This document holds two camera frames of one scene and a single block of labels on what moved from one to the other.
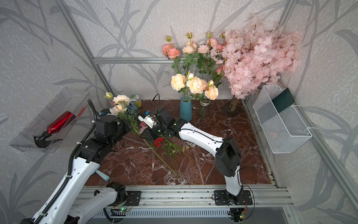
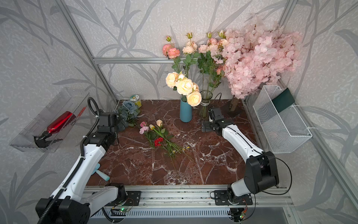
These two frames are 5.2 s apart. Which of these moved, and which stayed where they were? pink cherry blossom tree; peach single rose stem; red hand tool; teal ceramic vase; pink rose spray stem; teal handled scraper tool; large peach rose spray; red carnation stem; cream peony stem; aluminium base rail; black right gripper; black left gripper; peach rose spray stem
Moved: peach single rose stem; cream peony stem; black right gripper; large peach rose spray
Stayed: red hand tool; teal handled scraper tool; peach rose spray stem; pink cherry blossom tree; aluminium base rail; black left gripper; teal ceramic vase; pink rose spray stem; red carnation stem
